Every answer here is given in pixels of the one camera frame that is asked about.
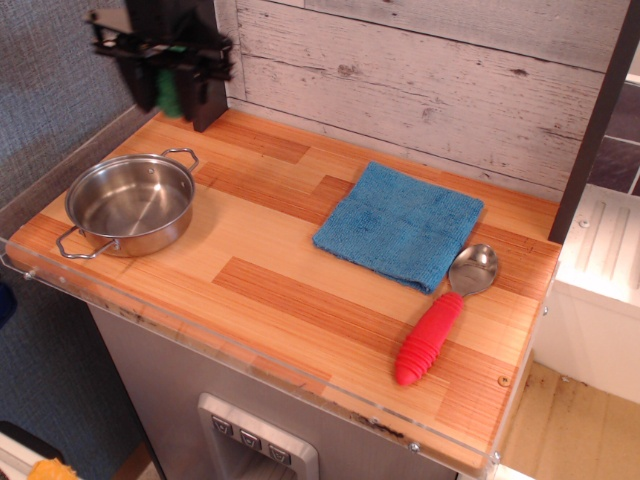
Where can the red handled metal spoon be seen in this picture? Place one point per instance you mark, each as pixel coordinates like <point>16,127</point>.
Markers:
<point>473,271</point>

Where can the grey toy fridge cabinet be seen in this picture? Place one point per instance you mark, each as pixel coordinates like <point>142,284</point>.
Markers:
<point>165,379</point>

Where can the white toy sink unit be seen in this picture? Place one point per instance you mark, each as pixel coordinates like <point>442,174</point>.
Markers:
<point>589,327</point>

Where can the green toy broccoli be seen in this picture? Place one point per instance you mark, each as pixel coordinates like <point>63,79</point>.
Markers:
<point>167,99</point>

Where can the yellow object bottom left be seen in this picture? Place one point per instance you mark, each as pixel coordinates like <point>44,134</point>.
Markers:
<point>51,469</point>

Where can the dark grey left post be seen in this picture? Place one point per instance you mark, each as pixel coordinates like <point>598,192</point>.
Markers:
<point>215,100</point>

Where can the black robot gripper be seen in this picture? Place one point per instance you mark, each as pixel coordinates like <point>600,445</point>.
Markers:
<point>147,36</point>

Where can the clear acrylic table guard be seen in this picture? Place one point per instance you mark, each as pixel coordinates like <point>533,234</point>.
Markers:
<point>329,333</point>

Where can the silver dispenser panel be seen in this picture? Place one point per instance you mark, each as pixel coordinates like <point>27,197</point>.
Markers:
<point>243,446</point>

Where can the stainless steel pot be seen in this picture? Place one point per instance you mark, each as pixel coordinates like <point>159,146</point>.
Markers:
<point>130,206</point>

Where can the dark grey post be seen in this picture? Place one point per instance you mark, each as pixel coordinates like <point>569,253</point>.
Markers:
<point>604,107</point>
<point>215,100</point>

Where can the dark grey right post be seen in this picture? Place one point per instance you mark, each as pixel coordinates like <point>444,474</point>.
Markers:
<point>604,107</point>

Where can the blue folded cloth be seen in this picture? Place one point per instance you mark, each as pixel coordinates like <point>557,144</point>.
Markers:
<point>404,229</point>

